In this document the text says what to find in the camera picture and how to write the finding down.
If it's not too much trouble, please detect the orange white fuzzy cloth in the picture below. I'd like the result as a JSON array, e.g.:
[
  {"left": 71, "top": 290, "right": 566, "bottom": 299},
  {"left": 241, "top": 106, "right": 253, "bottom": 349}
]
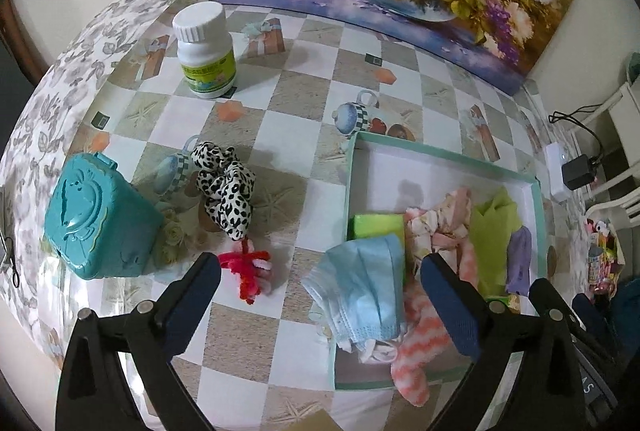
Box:
[{"left": 357, "top": 241, "right": 481, "bottom": 409}]

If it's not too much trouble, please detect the pale pink cloth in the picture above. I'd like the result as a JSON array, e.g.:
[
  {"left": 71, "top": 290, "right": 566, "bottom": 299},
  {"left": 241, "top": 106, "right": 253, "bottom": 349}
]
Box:
[{"left": 404, "top": 187, "right": 473, "bottom": 272}]

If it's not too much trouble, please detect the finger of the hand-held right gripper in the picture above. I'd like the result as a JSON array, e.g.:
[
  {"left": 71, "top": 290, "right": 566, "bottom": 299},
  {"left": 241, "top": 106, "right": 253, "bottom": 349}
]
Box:
[{"left": 575, "top": 293, "right": 618, "bottom": 362}]

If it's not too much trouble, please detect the black cord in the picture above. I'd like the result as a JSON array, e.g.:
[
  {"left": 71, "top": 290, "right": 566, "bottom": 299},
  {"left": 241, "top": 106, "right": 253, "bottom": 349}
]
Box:
[{"left": 0, "top": 231, "right": 23, "bottom": 289}]

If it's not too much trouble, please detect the white bottle green label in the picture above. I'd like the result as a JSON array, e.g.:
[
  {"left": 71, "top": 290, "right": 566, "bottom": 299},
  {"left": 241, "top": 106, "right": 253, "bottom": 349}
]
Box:
[{"left": 172, "top": 2, "right": 237, "bottom": 100}]

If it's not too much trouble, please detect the purple packet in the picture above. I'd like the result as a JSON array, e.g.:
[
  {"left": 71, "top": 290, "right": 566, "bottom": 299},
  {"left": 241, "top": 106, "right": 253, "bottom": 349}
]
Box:
[{"left": 505, "top": 227, "right": 533, "bottom": 298}]

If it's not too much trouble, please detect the teal plastic container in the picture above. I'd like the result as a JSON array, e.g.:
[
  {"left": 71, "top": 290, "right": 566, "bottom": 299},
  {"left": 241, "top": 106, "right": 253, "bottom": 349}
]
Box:
[{"left": 44, "top": 152, "right": 165, "bottom": 281}]

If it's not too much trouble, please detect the white plastic chair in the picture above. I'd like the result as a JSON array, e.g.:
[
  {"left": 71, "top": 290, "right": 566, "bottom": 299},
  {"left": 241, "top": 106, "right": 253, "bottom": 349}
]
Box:
[{"left": 582, "top": 51, "right": 640, "bottom": 232}]

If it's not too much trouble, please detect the colourful bag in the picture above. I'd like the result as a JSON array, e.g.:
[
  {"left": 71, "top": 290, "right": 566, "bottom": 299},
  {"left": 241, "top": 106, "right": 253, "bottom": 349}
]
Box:
[{"left": 582, "top": 216, "right": 626, "bottom": 297}]

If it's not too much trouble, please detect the lime green cloth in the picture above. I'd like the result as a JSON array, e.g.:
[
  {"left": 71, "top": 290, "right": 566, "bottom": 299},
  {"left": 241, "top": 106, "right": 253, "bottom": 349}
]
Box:
[{"left": 470, "top": 187, "right": 523, "bottom": 307}]

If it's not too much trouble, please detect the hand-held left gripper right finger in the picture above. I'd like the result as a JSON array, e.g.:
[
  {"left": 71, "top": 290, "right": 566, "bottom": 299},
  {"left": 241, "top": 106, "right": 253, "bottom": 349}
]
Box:
[{"left": 420, "top": 252, "right": 596, "bottom": 431}]

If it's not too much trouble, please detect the black cable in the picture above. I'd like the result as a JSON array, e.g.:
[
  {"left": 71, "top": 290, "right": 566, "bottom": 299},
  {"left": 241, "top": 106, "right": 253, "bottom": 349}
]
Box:
[{"left": 548, "top": 103, "right": 608, "bottom": 162}]

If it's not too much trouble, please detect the green sponge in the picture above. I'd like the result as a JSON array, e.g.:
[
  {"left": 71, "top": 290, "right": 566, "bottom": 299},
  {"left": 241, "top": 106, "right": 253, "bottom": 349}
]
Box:
[{"left": 352, "top": 212, "right": 406, "bottom": 243}]

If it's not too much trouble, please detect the leopard print scrunchie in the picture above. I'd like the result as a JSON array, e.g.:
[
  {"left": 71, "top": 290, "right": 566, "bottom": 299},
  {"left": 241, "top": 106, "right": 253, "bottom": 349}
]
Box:
[{"left": 191, "top": 141, "right": 253, "bottom": 242}]

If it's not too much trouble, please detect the grey floral cloth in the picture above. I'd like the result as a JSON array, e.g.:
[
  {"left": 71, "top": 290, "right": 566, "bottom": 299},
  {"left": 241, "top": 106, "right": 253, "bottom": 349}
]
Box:
[{"left": 0, "top": 0, "right": 221, "bottom": 347}]

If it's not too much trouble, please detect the white power strip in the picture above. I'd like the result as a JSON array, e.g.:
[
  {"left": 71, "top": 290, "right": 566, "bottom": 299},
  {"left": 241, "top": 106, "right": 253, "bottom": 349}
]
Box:
[{"left": 545, "top": 142, "right": 571, "bottom": 202}]

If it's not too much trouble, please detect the blue face mask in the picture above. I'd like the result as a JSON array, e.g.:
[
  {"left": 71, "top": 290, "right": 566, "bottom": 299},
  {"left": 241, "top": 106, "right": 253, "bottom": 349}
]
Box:
[{"left": 301, "top": 233, "right": 407, "bottom": 354}]

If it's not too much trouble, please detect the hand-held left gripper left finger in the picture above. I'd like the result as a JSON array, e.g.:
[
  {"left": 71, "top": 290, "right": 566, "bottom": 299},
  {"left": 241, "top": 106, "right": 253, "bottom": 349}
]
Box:
[{"left": 55, "top": 252, "right": 222, "bottom": 431}]

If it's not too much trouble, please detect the red white fuzzy stick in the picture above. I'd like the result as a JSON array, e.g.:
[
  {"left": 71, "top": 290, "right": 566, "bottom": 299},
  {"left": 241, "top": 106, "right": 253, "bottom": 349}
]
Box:
[{"left": 217, "top": 238, "right": 273, "bottom": 307}]

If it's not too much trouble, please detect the black power adapter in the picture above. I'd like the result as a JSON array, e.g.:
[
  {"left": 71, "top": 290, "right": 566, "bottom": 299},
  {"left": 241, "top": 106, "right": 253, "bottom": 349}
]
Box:
[{"left": 562, "top": 154, "right": 599, "bottom": 190}]

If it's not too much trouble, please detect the white box teal rim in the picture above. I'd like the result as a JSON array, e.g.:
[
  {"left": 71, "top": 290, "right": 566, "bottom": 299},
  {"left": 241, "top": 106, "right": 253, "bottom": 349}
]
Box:
[{"left": 327, "top": 131, "right": 542, "bottom": 392}]

